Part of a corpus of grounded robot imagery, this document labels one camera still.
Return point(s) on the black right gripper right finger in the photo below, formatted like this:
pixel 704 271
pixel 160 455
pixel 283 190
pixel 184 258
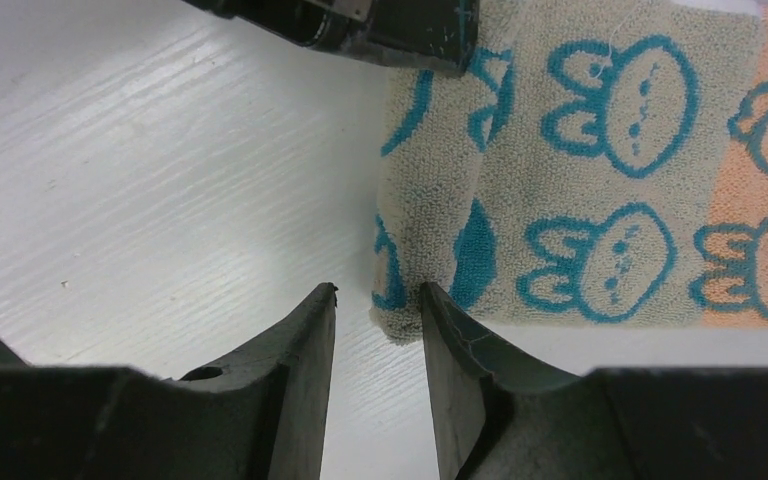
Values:
pixel 500 413

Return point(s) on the teal rabbit pattern towel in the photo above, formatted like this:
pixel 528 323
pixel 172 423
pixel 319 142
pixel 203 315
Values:
pixel 600 162

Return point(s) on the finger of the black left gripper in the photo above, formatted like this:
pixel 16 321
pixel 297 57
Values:
pixel 436 35

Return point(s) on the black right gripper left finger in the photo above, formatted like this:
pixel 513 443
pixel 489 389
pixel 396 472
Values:
pixel 257 412

